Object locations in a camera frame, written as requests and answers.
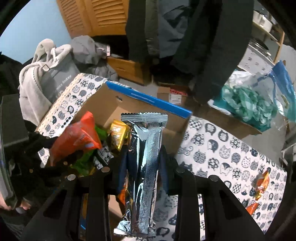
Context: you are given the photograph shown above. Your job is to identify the long yellow biscuit pack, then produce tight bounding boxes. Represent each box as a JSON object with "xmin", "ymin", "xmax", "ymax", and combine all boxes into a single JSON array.
[{"xmin": 109, "ymin": 120, "xmax": 130, "ymax": 152}]

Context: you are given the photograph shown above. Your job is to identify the blue plastic bag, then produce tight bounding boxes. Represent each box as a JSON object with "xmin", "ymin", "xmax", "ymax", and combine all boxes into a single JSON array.
[{"xmin": 253, "ymin": 61, "xmax": 295, "ymax": 122}]

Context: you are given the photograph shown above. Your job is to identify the brown cardboard box floor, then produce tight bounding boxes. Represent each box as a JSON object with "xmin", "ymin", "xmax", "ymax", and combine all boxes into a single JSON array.
[{"xmin": 157, "ymin": 85, "xmax": 262, "ymax": 139}]

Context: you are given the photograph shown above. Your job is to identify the large orange chips bag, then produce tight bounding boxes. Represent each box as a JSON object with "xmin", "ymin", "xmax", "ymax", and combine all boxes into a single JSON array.
[{"xmin": 116, "ymin": 171, "xmax": 128, "ymax": 214}]

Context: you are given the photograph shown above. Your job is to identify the silver foil snack pack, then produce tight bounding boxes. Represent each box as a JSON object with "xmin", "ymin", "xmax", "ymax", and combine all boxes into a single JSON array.
[{"xmin": 114, "ymin": 113, "xmax": 168, "ymax": 238}]

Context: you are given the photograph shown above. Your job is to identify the blue cardboard box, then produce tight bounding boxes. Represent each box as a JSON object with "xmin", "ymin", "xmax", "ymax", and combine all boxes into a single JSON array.
[{"xmin": 22, "ymin": 74, "xmax": 192, "ymax": 240}]

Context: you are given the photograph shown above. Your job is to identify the black snack bag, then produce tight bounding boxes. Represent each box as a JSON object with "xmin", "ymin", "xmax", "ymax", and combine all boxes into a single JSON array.
[{"xmin": 93, "ymin": 146, "xmax": 114, "ymax": 170}]

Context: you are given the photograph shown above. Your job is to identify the orange green wangwang bag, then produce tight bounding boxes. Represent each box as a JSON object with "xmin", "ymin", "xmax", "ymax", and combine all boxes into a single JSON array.
[{"xmin": 246, "ymin": 202, "xmax": 259, "ymax": 215}]

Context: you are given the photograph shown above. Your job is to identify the green pea snack bag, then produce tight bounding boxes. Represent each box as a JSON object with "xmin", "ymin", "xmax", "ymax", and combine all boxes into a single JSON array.
[{"xmin": 70, "ymin": 126, "xmax": 108, "ymax": 176}]

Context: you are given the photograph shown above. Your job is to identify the teal cloth in box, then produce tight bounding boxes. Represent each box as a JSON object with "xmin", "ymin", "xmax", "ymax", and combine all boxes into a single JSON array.
[{"xmin": 213, "ymin": 84, "xmax": 278, "ymax": 132}]

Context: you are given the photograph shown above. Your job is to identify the wooden louvered door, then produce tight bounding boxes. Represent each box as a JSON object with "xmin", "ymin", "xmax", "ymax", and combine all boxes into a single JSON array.
[{"xmin": 57, "ymin": 0, "xmax": 129, "ymax": 38}]

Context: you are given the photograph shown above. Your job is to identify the cat pattern tablecloth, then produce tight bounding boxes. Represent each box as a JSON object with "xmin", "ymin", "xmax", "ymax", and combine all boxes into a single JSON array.
[{"xmin": 36, "ymin": 72, "xmax": 287, "ymax": 241}]

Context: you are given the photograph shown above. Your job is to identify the grey white clothes pile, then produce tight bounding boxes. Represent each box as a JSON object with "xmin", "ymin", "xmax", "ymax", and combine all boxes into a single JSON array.
[{"xmin": 18, "ymin": 36, "xmax": 118, "ymax": 126}]

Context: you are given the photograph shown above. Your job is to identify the red snack bag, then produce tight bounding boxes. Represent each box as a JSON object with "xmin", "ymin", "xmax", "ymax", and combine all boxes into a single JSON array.
[{"xmin": 49, "ymin": 111, "xmax": 102, "ymax": 166}]

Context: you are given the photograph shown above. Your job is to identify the dark hanging coats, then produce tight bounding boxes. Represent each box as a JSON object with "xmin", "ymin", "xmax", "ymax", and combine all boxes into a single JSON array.
[{"xmin": 125, "ymin": 1, "xmax": 253, "ymax": 104}]

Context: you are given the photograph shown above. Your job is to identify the wooden shelf rack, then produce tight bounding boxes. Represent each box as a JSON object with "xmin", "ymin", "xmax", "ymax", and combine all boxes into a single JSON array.
[{"xmin": 252, "ymin": 10, "xmax": 285, "ymax": 63}]

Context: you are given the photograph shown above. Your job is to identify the small orange snack packet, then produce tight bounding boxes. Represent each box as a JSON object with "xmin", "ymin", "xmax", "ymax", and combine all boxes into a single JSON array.
[{"xmin": 254, "ymin": 170, "xmax": 270, "ymax": 201}]

